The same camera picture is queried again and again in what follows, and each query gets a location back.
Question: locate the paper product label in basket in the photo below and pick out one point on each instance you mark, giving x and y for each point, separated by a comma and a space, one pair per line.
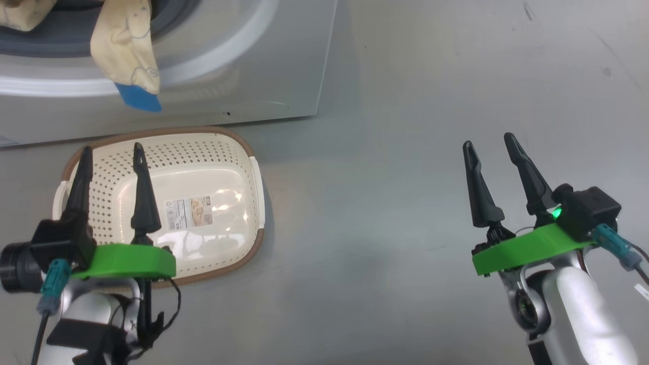
187, 213

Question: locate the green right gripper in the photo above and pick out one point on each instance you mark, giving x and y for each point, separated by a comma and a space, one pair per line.
527, 248

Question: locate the grey rubber door gasket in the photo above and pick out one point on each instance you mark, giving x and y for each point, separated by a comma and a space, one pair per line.
50, 43

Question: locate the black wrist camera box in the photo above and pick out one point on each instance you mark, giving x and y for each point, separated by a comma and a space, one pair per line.
61, 241
590, 210

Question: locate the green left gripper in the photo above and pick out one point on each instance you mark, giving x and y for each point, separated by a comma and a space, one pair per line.
132, 261

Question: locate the white front-load washing machine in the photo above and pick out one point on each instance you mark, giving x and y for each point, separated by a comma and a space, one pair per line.
284, 61

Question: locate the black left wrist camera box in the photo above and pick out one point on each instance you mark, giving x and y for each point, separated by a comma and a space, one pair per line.
61, 241

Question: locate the cream perforated basket brown rim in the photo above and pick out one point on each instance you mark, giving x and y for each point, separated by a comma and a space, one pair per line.
213, 162

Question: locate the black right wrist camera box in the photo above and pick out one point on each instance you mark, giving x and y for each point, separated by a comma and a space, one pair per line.
590, 210

